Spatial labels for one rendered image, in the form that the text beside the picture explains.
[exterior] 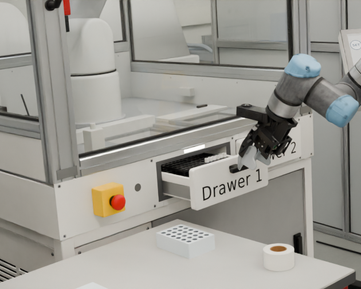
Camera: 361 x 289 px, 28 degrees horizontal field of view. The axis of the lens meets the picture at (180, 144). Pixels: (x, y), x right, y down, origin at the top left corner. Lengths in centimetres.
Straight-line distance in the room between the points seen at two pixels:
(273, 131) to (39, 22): 62
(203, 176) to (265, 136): 20
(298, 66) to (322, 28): 216
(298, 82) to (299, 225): 88
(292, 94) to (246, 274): 44
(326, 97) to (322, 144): 227
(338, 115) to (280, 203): 75
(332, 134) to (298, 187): 147
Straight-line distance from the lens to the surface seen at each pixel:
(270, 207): 236
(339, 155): 389
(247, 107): 186
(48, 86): 173
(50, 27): 172
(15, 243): 204
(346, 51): 260
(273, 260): 163
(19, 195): 193
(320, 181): 402
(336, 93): 170
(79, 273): 170
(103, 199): 180
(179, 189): 193
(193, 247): 172
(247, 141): 183
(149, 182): 195
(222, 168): 192
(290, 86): 172
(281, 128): 178
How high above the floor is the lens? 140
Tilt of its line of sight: 13 degrees down
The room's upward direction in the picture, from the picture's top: 4 degrees counter-clockwise
